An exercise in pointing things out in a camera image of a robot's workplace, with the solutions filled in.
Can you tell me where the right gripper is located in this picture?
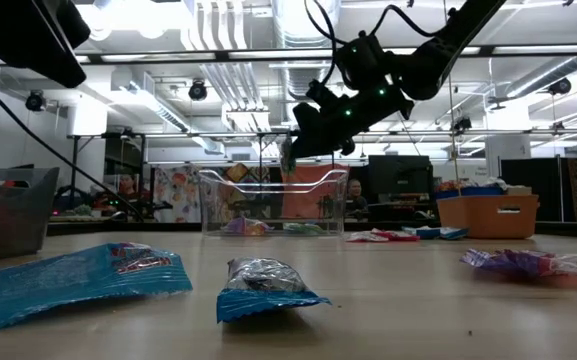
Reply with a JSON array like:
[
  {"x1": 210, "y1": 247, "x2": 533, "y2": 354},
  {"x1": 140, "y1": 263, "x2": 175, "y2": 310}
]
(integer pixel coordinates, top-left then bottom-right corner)
[{"x1": 290, "y1": 78, "x2": 414, "y2": 160}]

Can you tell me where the teal candy bag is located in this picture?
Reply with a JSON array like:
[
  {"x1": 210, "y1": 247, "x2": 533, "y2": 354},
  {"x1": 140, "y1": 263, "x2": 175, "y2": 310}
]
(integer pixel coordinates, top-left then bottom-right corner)
[{"x1": 282, "y1": 221, "x2": 325, "y2": 236}]

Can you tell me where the red candy packet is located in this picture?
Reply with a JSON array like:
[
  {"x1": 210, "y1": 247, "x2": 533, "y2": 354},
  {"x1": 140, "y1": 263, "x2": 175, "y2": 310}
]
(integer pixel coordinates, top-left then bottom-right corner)
[{"x1": 345, "y1": 228, "x2": 422, "y2": 244}]

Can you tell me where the purple clear candy bag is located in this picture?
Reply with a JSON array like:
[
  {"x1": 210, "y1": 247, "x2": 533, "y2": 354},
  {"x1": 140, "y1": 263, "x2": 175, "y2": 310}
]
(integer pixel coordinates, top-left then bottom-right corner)
[{"x1": 460, "y1": 248, "x2": 577, "y2": 289}]

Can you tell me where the orange hanging cloth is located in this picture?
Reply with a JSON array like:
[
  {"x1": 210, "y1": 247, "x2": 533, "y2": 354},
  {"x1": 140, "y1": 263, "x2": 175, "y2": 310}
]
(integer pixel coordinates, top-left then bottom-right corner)
[{"x1": 280, "y1": 163, "x2": 350, "y2": 220}]

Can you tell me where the person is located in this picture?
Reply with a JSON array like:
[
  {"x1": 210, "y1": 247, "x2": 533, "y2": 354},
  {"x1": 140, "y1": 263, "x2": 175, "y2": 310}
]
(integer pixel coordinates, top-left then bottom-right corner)
[
  {"x1": 116, "y1": 172, "x2": 142, "y2": 204},
  {"x1": 343, "y1": 178, "x2": 370, "y2": 221}
]

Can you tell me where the black computer monitor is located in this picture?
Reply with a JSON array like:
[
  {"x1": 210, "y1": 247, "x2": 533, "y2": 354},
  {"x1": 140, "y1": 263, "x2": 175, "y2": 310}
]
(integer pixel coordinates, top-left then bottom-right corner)
[{"x1": 367, "y1": 154, "x2": 434, "y2": 206}]

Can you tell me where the colourful patchwork quilt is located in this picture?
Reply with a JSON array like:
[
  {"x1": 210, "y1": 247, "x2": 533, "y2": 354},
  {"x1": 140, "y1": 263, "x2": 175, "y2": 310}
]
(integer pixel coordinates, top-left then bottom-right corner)
[{"x1": 202, "y1": 162, "x2": 282, "y2": 221}]

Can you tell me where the clear plastic bin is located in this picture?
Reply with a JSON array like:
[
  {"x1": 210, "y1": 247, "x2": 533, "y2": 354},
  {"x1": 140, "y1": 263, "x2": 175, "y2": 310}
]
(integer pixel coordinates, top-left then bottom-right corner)
[{"x1": 198, "y1": 168, "x2": 350, "y2": 237}]

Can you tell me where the black ceiling spotlight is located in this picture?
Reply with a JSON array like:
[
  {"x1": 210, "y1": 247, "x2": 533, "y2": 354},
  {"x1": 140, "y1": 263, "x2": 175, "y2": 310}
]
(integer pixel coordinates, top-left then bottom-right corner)
[
  {"x1": 24, "y1": 89, "x2": 48, "y2": 112},
  {"x1": 547, "y1": 77, "x2": 573, "y2": 96},
  {"x1": 187, "y1": 78, "x2": 209, "y2": 102}
]

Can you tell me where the floral hanging cloth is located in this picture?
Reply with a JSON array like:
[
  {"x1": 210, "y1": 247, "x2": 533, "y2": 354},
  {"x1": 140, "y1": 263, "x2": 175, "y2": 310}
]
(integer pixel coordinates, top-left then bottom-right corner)
[{"x1": 151, "y1": 164, "x2": 203, "y2": 224}]

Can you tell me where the blue white Hershey's bar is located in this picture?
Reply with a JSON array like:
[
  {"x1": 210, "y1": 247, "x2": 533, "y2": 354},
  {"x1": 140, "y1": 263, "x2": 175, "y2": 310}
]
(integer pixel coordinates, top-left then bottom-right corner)
[
  {"x1": 401, "y1": 225, "x2": 470, "y2": 241},
  {"x1": 216, "y1": 257, "x2": 333, "y2": 324}
]

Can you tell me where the blue storage bin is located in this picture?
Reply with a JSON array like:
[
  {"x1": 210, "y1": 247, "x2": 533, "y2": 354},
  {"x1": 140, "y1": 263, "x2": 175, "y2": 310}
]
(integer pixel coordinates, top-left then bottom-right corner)
[{"x1": 435, "y1": 182, "x2": 507, "y2": 197}]

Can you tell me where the orange plastic bin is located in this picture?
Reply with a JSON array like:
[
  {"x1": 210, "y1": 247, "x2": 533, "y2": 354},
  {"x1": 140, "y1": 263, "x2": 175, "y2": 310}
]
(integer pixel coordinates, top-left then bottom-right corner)
[{"x1": 436, "y1": 193, "x2": 541, "y2": 240}]

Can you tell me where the black partition panel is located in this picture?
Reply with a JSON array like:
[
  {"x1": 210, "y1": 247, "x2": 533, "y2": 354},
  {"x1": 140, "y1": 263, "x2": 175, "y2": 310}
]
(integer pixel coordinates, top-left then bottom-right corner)
[{"x1": 500, "y1": 157, "x2": 564, "y2": 222}]

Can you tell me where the grey plastic bin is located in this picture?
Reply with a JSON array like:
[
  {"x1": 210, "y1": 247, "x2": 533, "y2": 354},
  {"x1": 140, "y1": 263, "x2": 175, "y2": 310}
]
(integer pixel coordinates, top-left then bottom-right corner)
[{"x1": 0, "y1": 167, "x2": 61, "y2": 262}]

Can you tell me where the silver ceiling air duct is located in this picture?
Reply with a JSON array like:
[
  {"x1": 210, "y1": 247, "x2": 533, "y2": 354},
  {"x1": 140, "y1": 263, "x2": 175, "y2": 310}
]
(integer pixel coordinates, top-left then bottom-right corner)
[{"x1": 270, "y1": 0, "x2": 343, "y2": 126}]

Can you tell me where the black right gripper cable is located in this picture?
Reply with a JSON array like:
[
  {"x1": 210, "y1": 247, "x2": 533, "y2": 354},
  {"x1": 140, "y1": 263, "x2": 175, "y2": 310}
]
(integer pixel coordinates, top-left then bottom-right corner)
[{"x1": 303, "y1": 0, "x2": 449, "y2": 86}]

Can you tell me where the black overhead frame beam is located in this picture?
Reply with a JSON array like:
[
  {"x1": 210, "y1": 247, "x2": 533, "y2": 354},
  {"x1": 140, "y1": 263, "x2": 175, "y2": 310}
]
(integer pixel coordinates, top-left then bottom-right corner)
[{"x1": 0, "y1": 46, "x2": 577, "y2": 67}]

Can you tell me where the black hanging cable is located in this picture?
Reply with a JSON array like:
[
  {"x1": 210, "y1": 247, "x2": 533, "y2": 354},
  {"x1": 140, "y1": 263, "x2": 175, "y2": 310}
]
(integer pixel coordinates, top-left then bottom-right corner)
[{"x1": 0, "y1": 64, "x2": 144, "y2": 224}]

